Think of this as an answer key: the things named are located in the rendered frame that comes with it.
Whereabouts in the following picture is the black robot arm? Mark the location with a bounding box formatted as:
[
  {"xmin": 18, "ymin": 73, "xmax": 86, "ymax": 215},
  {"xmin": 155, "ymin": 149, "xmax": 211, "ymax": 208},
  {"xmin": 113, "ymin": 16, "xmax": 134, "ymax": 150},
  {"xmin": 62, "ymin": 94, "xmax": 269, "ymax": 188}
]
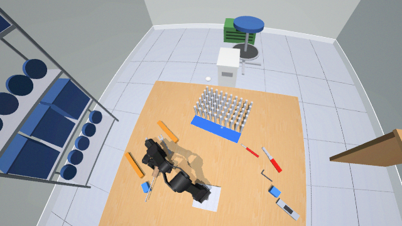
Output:
[{"xmin": 145, "ymin": 138, "xmax": 211, "ymax": 203}]

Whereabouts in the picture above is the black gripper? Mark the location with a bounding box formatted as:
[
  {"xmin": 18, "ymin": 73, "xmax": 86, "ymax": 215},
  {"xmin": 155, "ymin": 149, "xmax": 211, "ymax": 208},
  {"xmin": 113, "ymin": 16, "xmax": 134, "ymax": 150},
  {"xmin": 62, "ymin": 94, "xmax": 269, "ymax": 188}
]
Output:
[{"xmin": 142, "ymin": 154, "xmax": 173, "ymax": 173}]

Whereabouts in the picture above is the blue cube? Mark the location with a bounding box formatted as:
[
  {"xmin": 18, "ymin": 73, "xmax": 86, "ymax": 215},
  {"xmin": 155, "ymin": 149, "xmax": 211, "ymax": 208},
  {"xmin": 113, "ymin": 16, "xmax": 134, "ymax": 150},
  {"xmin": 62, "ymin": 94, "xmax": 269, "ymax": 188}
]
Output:
[
  {"xmin": 141, "ymin": 182, "xmax": 151, "ymax": 193},
  {"xmin": 269, "ymin": 186, "xmax": 281, "ymax": 198}
]

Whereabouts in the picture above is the orange flat bar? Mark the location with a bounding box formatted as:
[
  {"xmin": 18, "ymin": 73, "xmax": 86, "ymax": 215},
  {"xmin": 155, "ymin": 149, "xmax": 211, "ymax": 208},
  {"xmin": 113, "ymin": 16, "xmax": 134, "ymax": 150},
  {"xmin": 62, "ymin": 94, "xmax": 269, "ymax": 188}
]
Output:
[
  {"xmin": 157, "ymin": 121, "xmax": 179, "ymax": 144},
  {"xmin": 125, "ymin": 152, "xmax": 145, "ymax": 178}
]

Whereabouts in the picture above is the blue flat strip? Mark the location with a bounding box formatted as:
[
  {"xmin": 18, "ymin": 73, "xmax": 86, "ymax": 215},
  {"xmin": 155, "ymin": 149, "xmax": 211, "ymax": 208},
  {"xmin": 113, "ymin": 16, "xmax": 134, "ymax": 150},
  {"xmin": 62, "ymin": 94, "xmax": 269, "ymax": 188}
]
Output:
[{"xmin": 191, "ymin": 115, "xmax": 241, "ymax": 143}]

